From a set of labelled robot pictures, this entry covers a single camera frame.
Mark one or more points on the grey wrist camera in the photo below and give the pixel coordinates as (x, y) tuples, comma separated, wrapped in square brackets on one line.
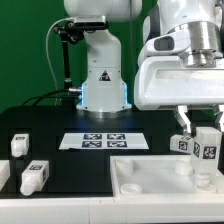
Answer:
[(165, 43)]

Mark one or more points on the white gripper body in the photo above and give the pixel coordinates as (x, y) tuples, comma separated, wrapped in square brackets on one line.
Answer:
[(162, 83)]

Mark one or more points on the marker sheet with tags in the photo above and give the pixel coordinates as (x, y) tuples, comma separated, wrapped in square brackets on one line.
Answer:
[(107, 141)]

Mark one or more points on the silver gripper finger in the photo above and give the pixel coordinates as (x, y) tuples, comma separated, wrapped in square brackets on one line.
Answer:
[(180, 114), (219, 113)]

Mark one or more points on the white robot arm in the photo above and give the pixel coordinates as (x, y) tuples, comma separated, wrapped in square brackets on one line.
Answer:
[(195, 26)]

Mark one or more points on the white square tabletop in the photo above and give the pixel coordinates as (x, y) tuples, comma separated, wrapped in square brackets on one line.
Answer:
[(159, 175)]

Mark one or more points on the white front fence rail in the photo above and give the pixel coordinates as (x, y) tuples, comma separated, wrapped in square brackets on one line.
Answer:
[(107, 211)]

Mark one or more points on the black camera on stand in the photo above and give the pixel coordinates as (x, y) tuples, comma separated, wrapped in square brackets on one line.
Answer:
[(87, 23)]

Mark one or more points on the black camera stand pole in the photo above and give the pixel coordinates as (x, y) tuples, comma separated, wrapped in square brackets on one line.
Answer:
[(67, 37)]

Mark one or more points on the white left fence block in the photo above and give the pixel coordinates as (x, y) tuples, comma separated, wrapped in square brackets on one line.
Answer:
[(4, 172)]

